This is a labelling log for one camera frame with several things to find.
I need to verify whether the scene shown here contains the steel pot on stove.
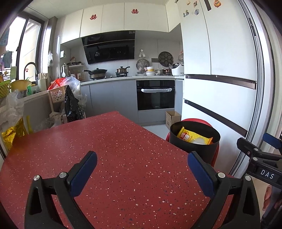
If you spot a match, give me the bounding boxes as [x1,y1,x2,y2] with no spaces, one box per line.
[116,66,130,77]

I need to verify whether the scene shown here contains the gold foil bag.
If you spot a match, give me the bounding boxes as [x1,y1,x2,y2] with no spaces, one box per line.
[1,118,28,151]

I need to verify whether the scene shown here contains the black built-in oven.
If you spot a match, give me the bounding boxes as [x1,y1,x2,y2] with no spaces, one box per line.
[136,80,175,111]

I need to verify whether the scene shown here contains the person's right hand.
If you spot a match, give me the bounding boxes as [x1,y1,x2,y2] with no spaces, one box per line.
[262,185,281,211]

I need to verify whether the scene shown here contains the black sink faucet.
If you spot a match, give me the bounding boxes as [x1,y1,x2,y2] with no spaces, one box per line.
[23,62,39,84]

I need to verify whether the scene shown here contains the white refrigerator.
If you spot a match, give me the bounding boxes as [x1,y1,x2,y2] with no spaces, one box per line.
[176,1,260,173]

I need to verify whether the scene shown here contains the clear plastic bag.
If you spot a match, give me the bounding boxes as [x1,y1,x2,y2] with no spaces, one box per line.
[1,89,24,132]

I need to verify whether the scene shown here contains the black range hood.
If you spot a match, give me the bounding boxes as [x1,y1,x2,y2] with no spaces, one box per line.
[81,30,135,64]

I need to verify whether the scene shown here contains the black plastic bag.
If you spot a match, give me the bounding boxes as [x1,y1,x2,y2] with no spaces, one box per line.
[64,85,84,122]

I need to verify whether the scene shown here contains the grey lower cabinets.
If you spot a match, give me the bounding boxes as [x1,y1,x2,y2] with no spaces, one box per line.
[81,76,183,125]

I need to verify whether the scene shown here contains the round silver steamer rack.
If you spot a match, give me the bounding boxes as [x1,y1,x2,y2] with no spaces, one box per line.
[136,59,150,72]

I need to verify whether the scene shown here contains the cardboard box on floor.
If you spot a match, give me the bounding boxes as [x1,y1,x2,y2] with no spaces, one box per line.
[165,110,181,129]

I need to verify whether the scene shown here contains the white upper cabinets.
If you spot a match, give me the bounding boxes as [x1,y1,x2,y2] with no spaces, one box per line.
[60,1,180,44]

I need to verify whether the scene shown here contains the beige perforated basket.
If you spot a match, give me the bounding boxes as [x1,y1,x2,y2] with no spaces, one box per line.
[48,86,66,112]

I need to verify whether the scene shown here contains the round black baking pan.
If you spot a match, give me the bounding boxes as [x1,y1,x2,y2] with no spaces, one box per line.
[158,51,174,67]

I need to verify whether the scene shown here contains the green woven basket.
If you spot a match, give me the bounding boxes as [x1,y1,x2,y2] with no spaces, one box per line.
[0,80,11,99]

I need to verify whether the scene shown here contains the white rice cooker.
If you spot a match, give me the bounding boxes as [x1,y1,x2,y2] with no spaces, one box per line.
[172,63,184,76]

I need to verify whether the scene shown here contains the yellow snack bag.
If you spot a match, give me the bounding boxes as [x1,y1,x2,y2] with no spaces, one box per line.
[177,127,213,145]

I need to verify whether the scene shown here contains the black trash bin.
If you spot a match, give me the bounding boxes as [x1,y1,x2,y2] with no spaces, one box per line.
[169,120,221,165]

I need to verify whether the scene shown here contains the black wok on stove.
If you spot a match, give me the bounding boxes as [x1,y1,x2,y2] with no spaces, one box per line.
[84,68,107,80]

